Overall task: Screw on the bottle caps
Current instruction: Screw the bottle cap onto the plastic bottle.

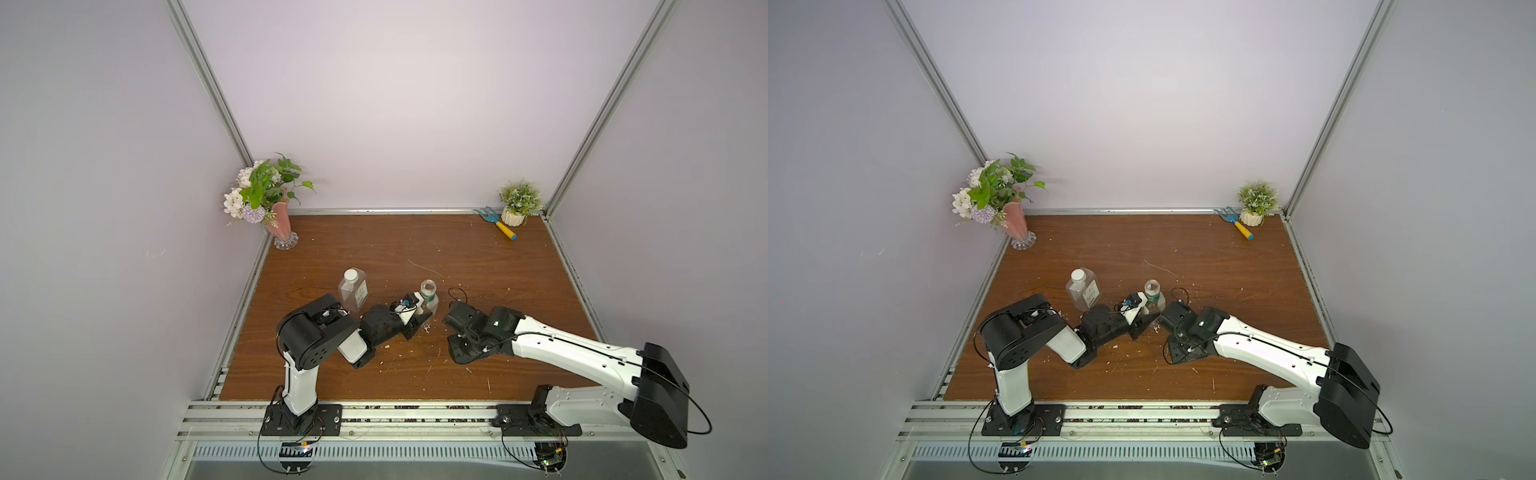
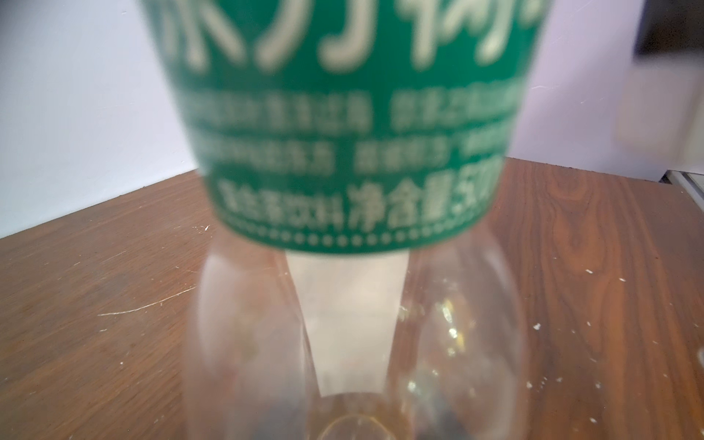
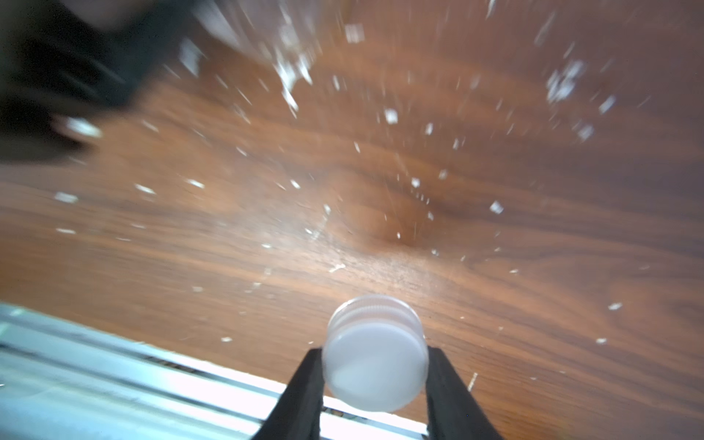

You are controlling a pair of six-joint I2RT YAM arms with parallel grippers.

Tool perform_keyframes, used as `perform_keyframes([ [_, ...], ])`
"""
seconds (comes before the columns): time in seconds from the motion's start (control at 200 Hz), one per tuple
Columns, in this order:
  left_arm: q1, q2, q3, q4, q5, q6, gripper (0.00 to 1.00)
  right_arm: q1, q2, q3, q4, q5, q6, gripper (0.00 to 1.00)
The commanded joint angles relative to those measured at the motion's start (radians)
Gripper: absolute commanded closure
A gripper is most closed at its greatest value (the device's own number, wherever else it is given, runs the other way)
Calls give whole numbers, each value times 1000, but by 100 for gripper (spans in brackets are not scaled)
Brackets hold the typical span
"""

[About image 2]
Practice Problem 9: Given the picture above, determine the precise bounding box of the tall clear labelled bottle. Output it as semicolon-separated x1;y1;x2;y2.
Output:
141;1;550;439

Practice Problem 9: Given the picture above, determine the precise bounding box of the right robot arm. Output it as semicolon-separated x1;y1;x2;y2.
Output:
615;1;703;169

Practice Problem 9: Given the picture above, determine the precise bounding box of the aluminium front rail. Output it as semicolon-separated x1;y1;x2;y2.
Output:
660;170;704;211

